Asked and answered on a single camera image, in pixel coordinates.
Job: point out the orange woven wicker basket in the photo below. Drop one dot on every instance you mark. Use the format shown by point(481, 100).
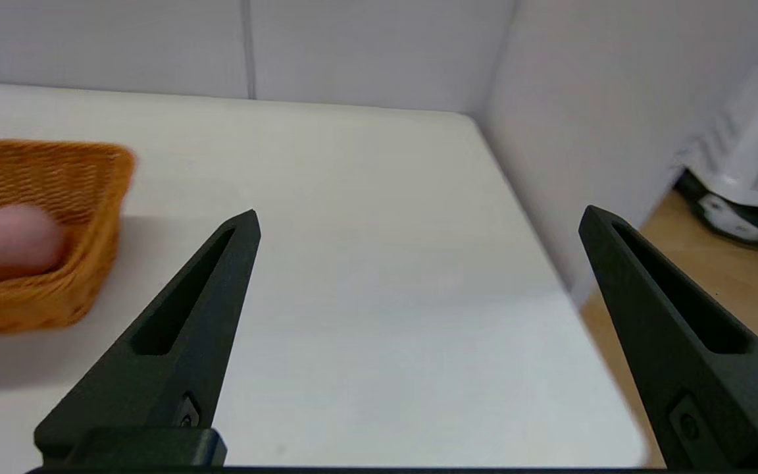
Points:
point(83, 197)

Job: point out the pink peach with green stem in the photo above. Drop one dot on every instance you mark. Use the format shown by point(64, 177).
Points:
point(14, 240)

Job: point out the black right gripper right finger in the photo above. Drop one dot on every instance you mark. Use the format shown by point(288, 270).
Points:
point(701, 368)

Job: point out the white appliance with black base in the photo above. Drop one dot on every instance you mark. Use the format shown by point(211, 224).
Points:
point(757, 151)

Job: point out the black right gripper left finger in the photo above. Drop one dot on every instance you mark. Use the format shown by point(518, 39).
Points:
point(168, 382)

